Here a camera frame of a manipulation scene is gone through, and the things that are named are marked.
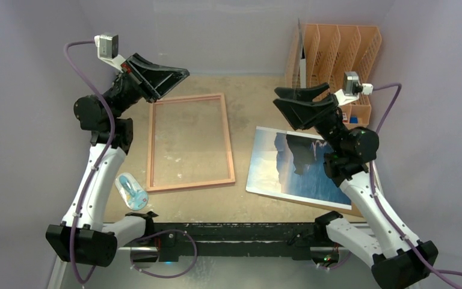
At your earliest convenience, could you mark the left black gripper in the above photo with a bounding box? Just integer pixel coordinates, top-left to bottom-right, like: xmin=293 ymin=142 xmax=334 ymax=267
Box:
xmin=105 ymin=53 xmax=188 ymax=120

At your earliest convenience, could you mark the blue landscape photo print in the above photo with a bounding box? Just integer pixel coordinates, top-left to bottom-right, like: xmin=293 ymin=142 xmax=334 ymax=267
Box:
xmin=245 ymin=126 xmax=354 ymax=213

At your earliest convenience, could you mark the pink wooden picture frame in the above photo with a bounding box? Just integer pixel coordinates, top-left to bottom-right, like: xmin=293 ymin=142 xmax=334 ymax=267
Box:
xmin=146 ymin=93 xmax=235 ymax=193

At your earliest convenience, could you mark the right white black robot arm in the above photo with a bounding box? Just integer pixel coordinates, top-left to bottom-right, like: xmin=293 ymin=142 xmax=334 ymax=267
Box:
xmin=274 ymin=82 xmax=438 ymax=288

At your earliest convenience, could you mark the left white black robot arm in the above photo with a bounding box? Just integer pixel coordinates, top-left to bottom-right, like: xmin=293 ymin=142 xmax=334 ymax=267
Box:
xmin=45 ymin=54 xmax=189 ymax=267

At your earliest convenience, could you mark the white folder in organizer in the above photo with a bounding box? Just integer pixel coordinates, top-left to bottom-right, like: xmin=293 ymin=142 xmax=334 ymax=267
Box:
xmin=298 ymin=19 xmax=307 ymax=89

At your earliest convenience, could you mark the orange plastic file organizer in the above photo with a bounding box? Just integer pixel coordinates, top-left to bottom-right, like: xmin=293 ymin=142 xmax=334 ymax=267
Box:
xmin=285 ymin=23 xmax=383 ymax=131

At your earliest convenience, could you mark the blue tape dispenser pack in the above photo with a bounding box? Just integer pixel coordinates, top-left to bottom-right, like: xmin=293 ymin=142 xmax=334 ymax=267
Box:
xmin=114 ymin=173 xmax=149 ymax=211

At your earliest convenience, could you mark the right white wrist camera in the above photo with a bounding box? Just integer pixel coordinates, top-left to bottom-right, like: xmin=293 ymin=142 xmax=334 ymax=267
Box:
xmin=334 ymin=71 xmax=374 ymax=106

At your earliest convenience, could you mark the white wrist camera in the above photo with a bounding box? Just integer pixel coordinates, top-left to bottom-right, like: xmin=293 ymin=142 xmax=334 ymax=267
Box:
xmin=334 ymin=71 xmax=374 ymax=106
xmin=94 ymin=33 xmax=129 ymax=73

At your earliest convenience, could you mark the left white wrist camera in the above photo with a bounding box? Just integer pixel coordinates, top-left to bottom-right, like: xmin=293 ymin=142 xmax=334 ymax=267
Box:
xmin=94 ymin=33 xmax=129 ymax=73

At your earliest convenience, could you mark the brown frame backing board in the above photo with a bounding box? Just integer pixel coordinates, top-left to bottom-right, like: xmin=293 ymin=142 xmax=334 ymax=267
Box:
xmin=259 ymin=159 xmax=377 ymax=219

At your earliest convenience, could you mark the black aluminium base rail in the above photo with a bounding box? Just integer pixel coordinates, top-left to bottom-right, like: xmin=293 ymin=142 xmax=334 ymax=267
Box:
xmin=57 ymin=221 xmax=411 ymax=264

